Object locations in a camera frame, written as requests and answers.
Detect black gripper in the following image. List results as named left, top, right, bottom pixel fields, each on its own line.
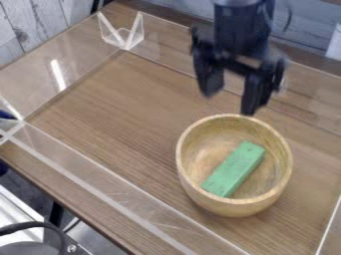
left=189, top=0, right=284, bottom=116

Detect green rectangular block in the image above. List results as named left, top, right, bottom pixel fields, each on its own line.
left=200, top=140, right=266, bottom=198

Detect brown wooden bowl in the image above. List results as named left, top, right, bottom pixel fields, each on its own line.
left=175, top=114, right=292, bottom=217

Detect clear acrylic tray walls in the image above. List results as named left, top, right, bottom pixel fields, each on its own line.
left=0, top=10, right=341, bottom=255

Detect blue object at left edge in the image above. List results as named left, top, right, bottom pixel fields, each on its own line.
left=0, top=110, right=17, bottom=120

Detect black metal bracket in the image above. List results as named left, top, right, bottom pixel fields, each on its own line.
left=42, top=222, right=92, bottom=255

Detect black cable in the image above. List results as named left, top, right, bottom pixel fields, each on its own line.
left=0, top=221, right=61, bottom=255

